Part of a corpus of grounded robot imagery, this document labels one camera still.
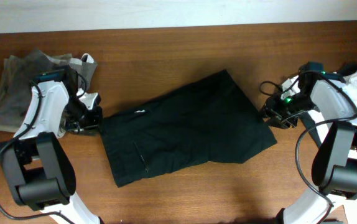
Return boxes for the black shorts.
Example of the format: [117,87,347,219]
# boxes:
[101,70,276,187]

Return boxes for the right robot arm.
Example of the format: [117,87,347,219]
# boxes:
[261,62,357,223]

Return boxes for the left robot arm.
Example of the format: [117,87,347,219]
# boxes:
[0,65,103,223]

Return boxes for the dark green garment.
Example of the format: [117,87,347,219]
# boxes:
[277,62,357,147]

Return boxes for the grey folded shorts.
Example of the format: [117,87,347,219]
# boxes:
[0,49,97,128]

